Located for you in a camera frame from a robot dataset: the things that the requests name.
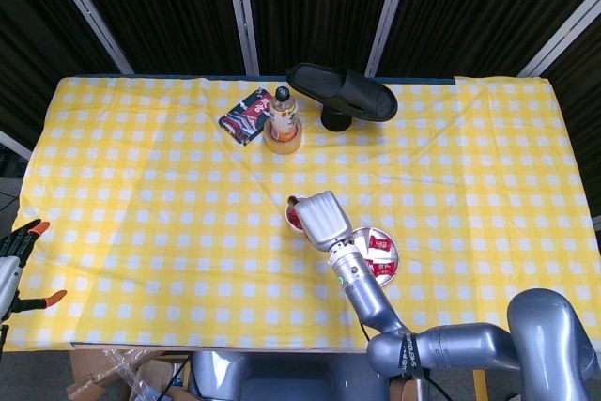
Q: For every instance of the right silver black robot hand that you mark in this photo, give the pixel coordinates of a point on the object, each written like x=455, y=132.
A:
x=326, y=222

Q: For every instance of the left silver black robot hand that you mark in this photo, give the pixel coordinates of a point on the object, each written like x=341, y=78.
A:
x=8, y=279

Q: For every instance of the red candy pile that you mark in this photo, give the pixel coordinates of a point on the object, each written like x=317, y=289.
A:
x=295, y=219
x=380, y=243

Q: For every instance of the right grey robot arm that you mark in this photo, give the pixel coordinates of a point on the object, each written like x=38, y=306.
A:
x=366, y=297

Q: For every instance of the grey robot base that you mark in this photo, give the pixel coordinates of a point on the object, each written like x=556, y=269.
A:
x=291, y=382

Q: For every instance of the white paper cup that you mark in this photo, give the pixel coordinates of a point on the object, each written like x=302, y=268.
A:
x=293, y=228

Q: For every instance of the round metal plate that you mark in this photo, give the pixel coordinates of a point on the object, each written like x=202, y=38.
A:
x=394, y=255

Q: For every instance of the yellowish clear tape roll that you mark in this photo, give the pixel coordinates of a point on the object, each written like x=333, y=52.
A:
x=282, y=147

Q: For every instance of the black mesh pen holder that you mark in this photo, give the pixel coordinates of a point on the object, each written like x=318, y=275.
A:
x=335, y=123

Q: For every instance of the orange drink plastic bottle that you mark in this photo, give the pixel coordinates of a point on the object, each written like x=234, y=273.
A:
x=283, y=114

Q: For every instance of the brown cardboard box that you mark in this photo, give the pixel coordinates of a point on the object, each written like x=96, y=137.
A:
x=89, y=368

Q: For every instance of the dark blue red snack box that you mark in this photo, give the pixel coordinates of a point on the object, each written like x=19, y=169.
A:
x=244, y=117

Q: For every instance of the clear plastic wrap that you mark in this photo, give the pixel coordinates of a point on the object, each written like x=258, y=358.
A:
x=117, y=363

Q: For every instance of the black rubber slipper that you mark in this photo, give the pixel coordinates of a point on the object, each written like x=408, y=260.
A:
x=328, y=84

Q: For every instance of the yellow white checked tablecloth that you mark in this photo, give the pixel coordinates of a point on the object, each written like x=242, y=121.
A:
x=188, y=232

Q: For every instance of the yellow table leg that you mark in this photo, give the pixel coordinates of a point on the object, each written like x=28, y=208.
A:
x=479, y=384

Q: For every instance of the white partition post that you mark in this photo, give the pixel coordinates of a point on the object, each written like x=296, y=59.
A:
x=89, y=13
x=14, y=145
x=241, y=16
x=389, y=16
x=563, y=35

